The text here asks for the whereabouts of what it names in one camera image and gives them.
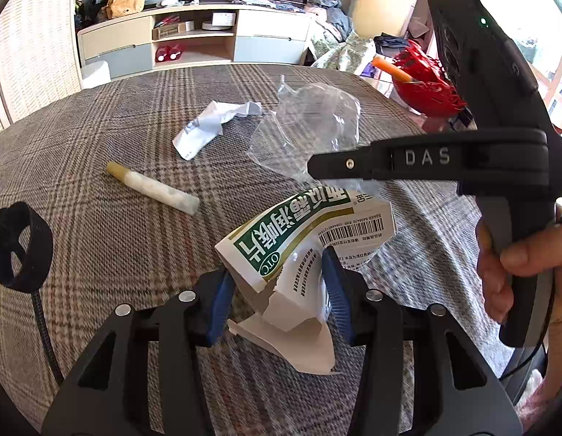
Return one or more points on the pile of clothes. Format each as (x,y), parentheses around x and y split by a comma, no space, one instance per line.
(335,22)

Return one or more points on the grey plaid tablecloth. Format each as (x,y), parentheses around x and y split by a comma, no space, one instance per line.
(126,122)

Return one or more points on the white round device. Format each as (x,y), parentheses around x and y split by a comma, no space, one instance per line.
(219,20)

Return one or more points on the white cylindrical bin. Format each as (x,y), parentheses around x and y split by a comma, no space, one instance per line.
(95,75)

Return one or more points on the red slipper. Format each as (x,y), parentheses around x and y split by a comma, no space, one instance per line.
(162,53)
(175,51)

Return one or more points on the white TV cabinet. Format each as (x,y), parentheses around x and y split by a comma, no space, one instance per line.
(263,36)

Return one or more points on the clear plastic wrapper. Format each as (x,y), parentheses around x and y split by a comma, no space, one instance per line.
(308,122)

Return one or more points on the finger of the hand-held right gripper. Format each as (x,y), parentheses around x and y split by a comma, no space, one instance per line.
(363,163)

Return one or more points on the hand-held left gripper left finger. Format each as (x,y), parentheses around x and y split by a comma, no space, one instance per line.
(219,304)

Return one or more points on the cream floor air conditioner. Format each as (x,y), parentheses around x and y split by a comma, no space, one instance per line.
(381,0)

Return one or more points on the person's right hand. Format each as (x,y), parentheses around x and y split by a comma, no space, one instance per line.
(535,254)

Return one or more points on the red plastic basket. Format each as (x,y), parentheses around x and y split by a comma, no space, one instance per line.
(422,86)

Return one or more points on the cardboard box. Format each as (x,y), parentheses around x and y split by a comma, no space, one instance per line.
(172,30)

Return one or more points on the green and white medicine box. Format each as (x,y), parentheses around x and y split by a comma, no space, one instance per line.
(281,231)

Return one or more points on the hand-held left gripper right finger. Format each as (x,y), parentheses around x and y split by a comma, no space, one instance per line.
(338,295)

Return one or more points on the white tube with yellow cap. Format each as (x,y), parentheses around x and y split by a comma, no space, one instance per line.
(158,188)

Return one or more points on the pink fluffy slipper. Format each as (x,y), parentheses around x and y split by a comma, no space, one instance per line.
(535,395)

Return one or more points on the crumpled white paper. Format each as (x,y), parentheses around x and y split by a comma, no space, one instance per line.
(203,129)

